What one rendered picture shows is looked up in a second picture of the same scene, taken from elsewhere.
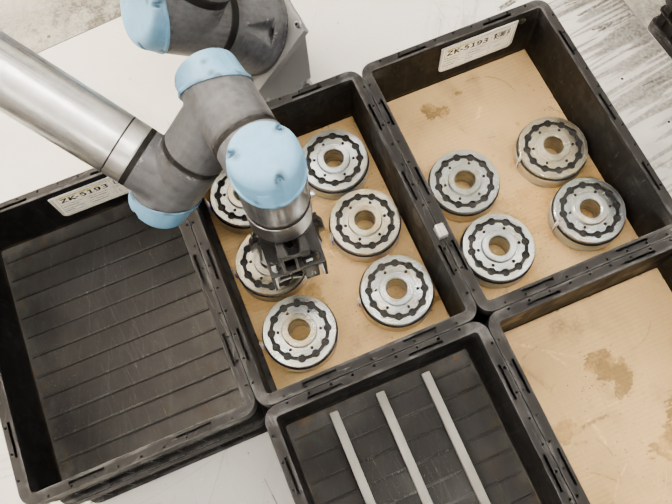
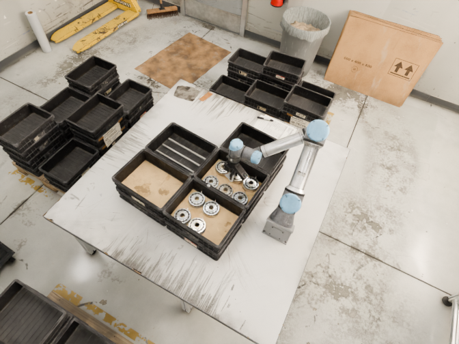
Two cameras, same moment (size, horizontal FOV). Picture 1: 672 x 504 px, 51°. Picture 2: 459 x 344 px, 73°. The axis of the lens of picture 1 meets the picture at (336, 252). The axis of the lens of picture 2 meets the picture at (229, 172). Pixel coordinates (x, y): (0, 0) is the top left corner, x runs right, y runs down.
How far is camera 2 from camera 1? 1.56 m
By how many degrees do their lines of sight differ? 50
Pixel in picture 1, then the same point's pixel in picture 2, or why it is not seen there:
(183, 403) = not seen: hidden behind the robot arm
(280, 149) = (234, 144)
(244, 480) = not seen: hidden behind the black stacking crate
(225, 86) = (251, 151)
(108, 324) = not seen: hidden behind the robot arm
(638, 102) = (182, 276)
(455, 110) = (223, 226)
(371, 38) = (259, 254)
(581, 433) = (164, 179)
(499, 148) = (208, 223)
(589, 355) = (169, 192)
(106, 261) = (266, 163)
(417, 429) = (192, 166)
